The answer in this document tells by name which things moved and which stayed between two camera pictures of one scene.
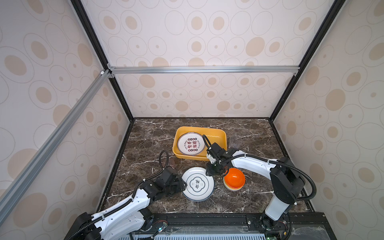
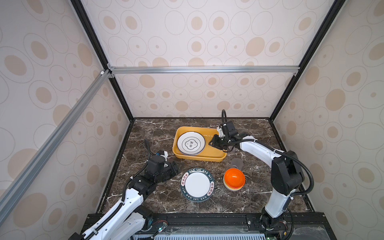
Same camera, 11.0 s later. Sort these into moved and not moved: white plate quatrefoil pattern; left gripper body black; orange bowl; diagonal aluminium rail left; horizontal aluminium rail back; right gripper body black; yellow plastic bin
Moved: right gripper body black; left gripper body black; white plate quatrefoil pattern
Not moved: diagonal aluminium rail left; orange bowl; yellow plastic bin; horizontal aluminium rail back
